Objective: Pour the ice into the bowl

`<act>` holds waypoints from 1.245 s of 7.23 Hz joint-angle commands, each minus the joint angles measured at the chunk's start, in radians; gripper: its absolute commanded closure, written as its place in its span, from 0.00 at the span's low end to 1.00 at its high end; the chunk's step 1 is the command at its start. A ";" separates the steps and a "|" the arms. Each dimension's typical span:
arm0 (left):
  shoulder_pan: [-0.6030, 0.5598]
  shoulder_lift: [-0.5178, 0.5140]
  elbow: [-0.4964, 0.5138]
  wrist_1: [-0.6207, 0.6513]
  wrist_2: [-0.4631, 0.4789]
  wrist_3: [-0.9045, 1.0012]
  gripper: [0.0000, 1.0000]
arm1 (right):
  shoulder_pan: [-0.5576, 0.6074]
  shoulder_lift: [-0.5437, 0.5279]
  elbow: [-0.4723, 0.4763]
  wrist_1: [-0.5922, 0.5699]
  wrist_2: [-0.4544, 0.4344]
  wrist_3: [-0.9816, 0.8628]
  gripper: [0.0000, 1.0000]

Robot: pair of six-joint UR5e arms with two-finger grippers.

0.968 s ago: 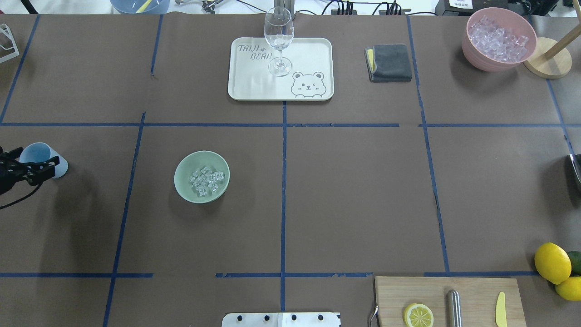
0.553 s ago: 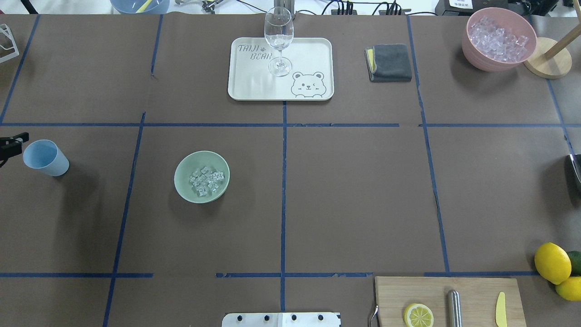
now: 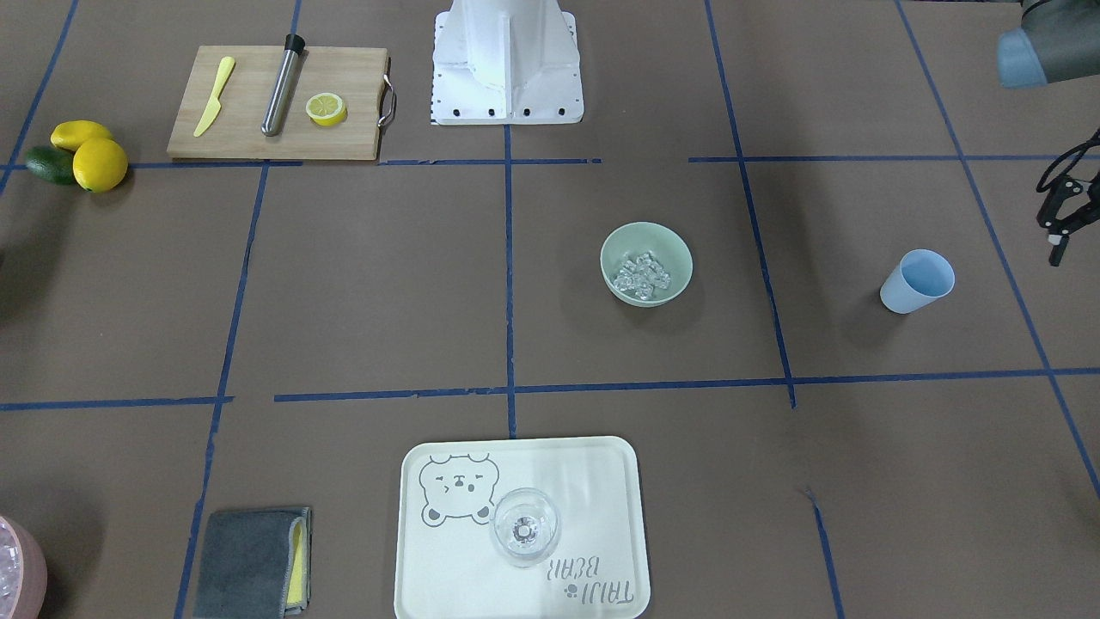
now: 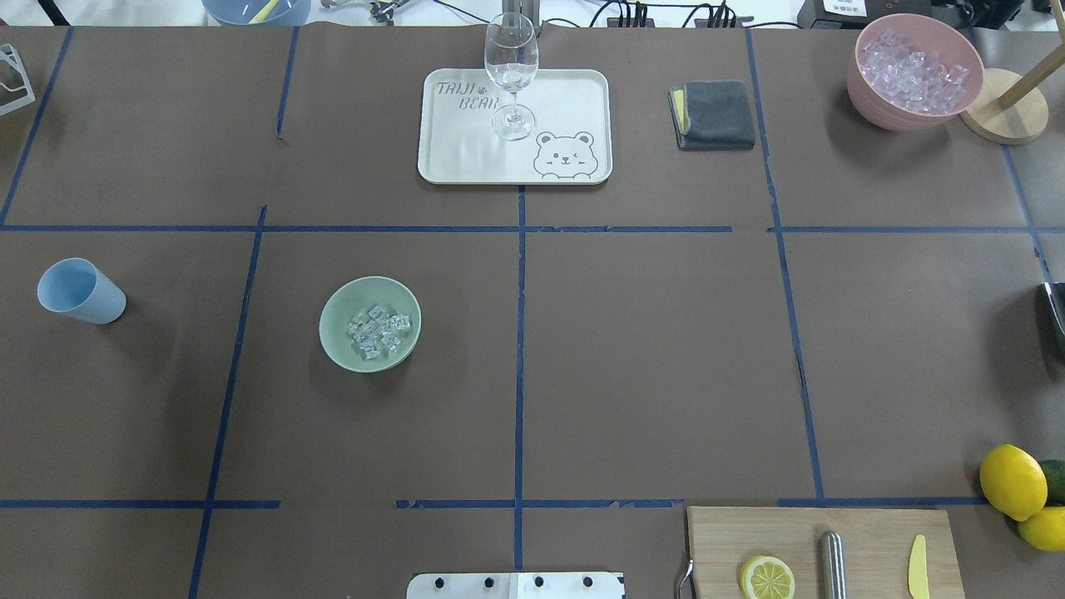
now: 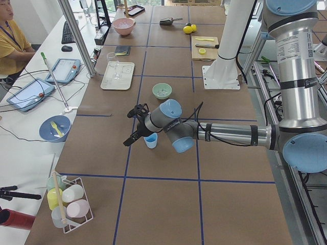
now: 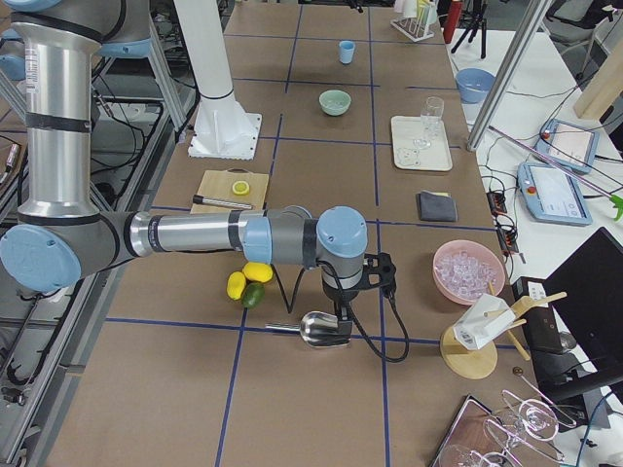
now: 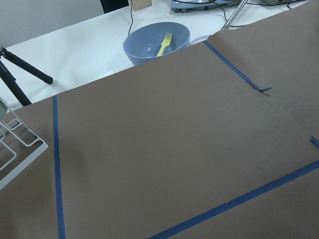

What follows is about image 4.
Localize green bowl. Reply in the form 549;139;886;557
320;276;422;373

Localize light blue cup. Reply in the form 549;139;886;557
37;257;128;324

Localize ice cubes in green bowl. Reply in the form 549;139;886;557
344;304;414;361

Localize blue bowl on side table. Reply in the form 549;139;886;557
201;1;311;27

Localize pink bowl with ice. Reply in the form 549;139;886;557
847;12;984;131

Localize steel ice scoop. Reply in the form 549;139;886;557
1042;284;1064;339

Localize white bear tray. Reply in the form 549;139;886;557
417;68;613;185

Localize clear wine glass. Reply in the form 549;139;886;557
484;12;539;141

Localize grey folded cloth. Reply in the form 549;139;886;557
668;80;755;151

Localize wooden cutting board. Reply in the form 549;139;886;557
687;507;965;598

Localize lemon half slice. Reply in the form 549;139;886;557
737;555;796;599

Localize yellow plastic knife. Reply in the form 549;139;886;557
908;533;929;599

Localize wooden cup stand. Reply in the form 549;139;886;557
961;45;1064;145

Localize yellow lemon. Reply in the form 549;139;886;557
1017;507;1065;552
978;443;1048;522

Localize green lime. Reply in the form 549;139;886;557
1038;458;1065;507

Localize white cup rack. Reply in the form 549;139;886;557
1;44;37;115

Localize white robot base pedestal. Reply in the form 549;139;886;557
406;572;627;598

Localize steel knife handle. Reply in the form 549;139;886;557
820;530;848;599

